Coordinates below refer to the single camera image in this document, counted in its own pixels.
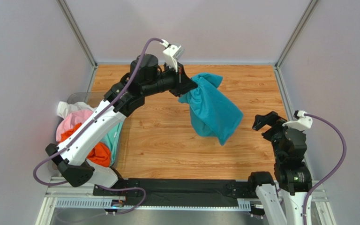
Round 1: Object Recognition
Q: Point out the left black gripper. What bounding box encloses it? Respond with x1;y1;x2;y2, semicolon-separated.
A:
142;60;198;98

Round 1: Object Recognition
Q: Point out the teal t shirt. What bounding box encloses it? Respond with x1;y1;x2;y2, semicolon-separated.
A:
178;73;244;146

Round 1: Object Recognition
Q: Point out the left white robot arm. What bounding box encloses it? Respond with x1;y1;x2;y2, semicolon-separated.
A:
45;54;197;188

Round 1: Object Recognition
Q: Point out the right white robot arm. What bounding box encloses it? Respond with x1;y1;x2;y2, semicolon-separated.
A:
248;111;313;225

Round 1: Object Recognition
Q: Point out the mint green t shirt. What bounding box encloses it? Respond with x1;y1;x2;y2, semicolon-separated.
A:
101;122;124;167

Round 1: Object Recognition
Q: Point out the clear plastic bin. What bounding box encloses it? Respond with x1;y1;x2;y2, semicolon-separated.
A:
47;91;127;173

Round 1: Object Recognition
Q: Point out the orange t shirt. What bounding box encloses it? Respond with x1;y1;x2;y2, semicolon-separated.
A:
56;123;112;167

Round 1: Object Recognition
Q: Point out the pink t shirt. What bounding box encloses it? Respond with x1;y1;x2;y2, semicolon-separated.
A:
56;109;93;143

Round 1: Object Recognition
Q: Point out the white t shirt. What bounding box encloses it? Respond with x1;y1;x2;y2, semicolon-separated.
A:
56;101;95;119

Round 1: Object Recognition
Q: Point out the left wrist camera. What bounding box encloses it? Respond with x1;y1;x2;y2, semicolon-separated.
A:
161;42;185;72

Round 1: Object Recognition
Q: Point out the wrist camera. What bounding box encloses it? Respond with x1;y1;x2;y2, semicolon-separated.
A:
161;42;185;72
282;110;313;131

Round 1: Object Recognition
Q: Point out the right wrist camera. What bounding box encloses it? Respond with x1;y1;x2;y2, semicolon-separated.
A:
282;110;313;131

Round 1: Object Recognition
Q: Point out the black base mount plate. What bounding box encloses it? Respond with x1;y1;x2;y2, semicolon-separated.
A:
93;178;257;207

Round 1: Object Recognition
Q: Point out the aluminium front frame rail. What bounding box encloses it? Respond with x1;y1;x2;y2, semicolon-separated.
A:
36;177;337;225

